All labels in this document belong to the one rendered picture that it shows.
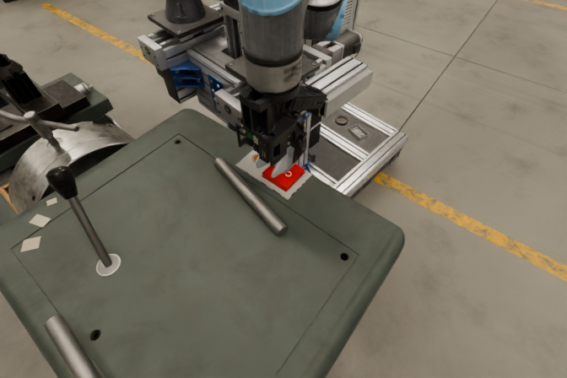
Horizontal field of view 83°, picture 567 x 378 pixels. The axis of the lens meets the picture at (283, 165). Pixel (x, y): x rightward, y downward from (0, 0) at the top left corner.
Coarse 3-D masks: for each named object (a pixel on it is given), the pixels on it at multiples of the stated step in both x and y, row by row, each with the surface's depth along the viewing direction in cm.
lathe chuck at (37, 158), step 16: (80, 128) 75; (96, 128) 77; (112, 128) 80; (64, 144) 70; (80, 144) 70; (32, 160) 69; (48, 160) 68; (16, 176) 69; (32, 176) 67; (16, 192) 69; (16, 208) 72
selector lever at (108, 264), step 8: (72, 200) 46; (80, 208) 47; (80, 216) 47; (88, 224) 48; (88, 232) 48; (96, 240) 48; (96, 248) 49; (104, 248) 50; (104, 256) 49; (112, 256) 51; (104, 264) 50; (112, 264) 50; (120, 264) 51; (104, 272) 50; (112, 272) 50
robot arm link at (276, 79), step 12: (300, 60) 41; (252, 72) 40; (264, 72) 39; (276, 72) 39; (288, 72) 40; (300, 72) 40; (252, 84) 42; (264, 84) 40; (276, 84) 40; (288, 84) 41
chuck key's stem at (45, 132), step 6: (24, 114) 64; (30, 114) 64; (36, 114) 64; (30, 120) 64; (36, 120) 64; (36, 126) 65; (42, 126) 66; (42, 132) 66; (48, 132) 67; (48, 138) 68; (54, 138) 69; (54, 144) 70
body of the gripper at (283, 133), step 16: (240, 96) 43; (256, 96) 44; (272, 96) 42; (288, 96) 43; (256, 112) 44; (272, 112) 44; (288, 112) 48; (256, 128) 46; (272, 128) 47; (288, 128) 47; (304, 128) 51; (240, 144) 51; (256, 144) 50; (272, 144) 45; (288, 144) 51; (272, 160) 48
